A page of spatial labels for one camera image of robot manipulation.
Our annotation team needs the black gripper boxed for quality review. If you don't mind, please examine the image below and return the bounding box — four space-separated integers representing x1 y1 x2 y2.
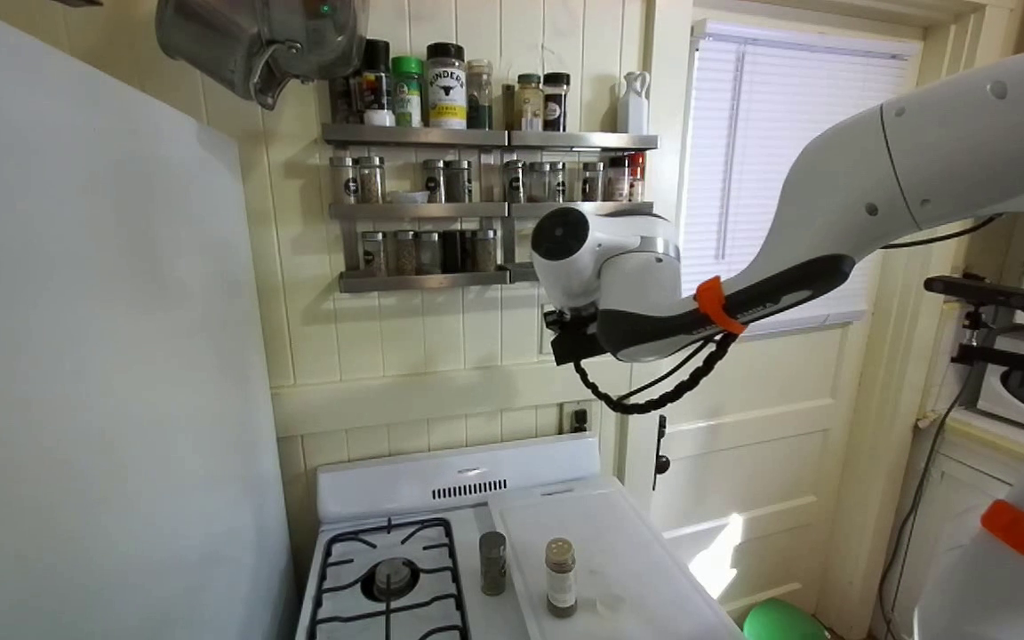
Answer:
556 308 599 365

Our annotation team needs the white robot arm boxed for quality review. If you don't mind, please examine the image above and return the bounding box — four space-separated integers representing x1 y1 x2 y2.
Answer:
532 52 1024 640

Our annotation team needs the metal spice shelf rack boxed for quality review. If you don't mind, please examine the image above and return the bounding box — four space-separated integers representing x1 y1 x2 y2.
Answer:
322 125 659 292

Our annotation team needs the green lid spice bottle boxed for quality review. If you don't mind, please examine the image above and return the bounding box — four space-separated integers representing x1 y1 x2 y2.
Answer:
390 56 424 129

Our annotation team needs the red lid spice jar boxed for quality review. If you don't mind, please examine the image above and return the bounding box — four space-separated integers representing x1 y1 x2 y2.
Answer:
624 151 648 203

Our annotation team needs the grey jar on stove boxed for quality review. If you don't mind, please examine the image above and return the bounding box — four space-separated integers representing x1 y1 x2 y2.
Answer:
480 529 509 597

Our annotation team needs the white cutting board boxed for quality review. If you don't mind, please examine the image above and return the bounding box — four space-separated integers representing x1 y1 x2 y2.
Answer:
489 481 741 640

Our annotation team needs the clear spice jar on board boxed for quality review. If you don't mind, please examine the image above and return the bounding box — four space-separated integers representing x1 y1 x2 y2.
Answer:
543 536 581 618

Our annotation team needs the black stove grate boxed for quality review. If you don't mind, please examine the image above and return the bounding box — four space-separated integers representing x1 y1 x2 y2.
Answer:
303 516 470 640

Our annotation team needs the white gas stove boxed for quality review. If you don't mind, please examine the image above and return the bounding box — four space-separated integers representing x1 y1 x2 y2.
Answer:
293 429 743 640

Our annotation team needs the white window blind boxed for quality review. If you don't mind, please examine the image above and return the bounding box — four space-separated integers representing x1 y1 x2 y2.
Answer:
680 21 917 288

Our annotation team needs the white label spice container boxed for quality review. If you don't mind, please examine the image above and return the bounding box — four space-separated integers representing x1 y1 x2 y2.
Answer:
426 42 466 129

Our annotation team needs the stove burner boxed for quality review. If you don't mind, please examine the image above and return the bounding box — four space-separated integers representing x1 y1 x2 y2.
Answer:
364 560 419 602

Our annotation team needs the green object on floor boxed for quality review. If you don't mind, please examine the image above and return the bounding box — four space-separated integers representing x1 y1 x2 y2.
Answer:
743 602 832 640

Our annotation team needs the hanging steel pan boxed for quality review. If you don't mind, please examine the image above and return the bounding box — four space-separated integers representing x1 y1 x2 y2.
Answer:
157 0 364 109

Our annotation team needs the white refrigerator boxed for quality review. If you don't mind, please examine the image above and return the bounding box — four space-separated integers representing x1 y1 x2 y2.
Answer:
0 21 296 640

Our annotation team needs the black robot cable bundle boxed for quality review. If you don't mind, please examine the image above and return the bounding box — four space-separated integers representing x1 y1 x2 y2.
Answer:
564 331 741 421

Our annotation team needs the black wall outlet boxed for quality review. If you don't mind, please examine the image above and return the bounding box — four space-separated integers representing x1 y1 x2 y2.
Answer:
564 405 591 433

